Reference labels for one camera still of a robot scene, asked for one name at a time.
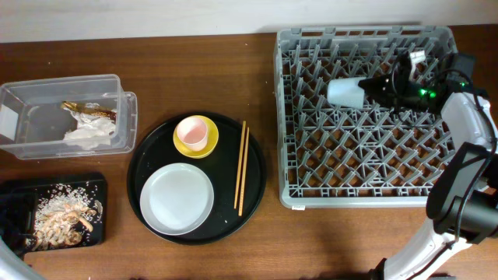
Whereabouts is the blue cup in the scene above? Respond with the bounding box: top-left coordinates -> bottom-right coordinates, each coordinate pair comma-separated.
326,77 -> 365,109

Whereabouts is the wooden chopstick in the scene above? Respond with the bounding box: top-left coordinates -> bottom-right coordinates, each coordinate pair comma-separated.
238,127 -> 250,216
233,121 -> 246,209

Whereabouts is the yellow bowl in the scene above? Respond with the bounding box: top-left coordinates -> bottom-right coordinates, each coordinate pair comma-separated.
173,115 -> 219,159

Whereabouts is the pink cup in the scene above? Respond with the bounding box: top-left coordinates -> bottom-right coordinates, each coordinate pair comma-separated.
175,116 -> 209,152

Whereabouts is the grey plate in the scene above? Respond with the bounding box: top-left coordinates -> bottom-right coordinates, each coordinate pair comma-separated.
139,163 -> 215,236

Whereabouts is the brown snack wrapper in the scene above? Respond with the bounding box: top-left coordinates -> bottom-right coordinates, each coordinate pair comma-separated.
61,101 -> 117,121

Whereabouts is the white tissue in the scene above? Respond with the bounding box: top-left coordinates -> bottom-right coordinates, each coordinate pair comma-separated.
62,103 -> 117,150

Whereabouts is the food scraps and rice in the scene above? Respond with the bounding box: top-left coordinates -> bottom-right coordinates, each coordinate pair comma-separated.
26,182 -> 103,251

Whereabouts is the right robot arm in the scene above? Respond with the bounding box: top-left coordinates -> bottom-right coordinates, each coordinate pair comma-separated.
357,52 -> 497,279

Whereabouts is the grey dishwasher rack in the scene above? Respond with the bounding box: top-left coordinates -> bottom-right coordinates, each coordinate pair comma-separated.
274,26 -> 457,209

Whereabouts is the clear plastic waste bin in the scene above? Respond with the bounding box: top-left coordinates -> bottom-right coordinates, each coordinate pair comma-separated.
1,74 -> 138,159

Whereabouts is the small white table label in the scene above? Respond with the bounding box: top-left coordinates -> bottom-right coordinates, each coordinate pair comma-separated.
291,205 -> 306,211

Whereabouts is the round black serving tray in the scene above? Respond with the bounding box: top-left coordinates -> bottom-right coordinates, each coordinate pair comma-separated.
127,111 -> 267,246

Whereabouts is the black rectangular food tray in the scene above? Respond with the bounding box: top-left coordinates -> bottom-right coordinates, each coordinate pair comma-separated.
1,173 -> 107,247

